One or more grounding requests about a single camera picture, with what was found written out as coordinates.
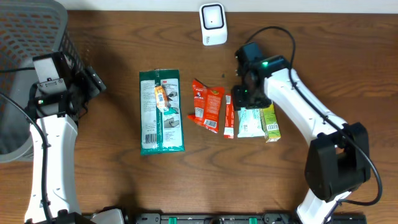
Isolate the red snack stick packet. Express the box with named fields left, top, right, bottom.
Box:
left=224, top=94, right=234, bottom=139

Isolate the red chips bag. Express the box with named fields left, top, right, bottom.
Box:
left=187, top=79, right=224, bottom=133

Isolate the light blue snack packet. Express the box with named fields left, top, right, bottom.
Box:
left=238, top=108, right=265, bottom=138

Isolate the green yellow juice carton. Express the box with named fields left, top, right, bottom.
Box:
left=260, top=103, right=281, bottom=142

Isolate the orange snack box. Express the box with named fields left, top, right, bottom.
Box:
left=154, top=85, right=169, bottom=113

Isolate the green snack bag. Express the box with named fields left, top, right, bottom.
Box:
left=139, top=69, right=185, bottom=156

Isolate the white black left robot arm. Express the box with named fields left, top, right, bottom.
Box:
left=24, top=52, right=126, bottom=223

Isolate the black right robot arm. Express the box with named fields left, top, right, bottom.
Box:
left=231, top=42, right=371, bottom=223

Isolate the white barcode scanner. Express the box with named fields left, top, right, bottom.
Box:
left=199, top=2, right=228, bottom=46

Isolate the grey plastic mesh basket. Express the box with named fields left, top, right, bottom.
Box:
left=1, top=0, right=84, bottom=163

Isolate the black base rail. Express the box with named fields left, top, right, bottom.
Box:
left=83, top=212, right=368, bottom=224

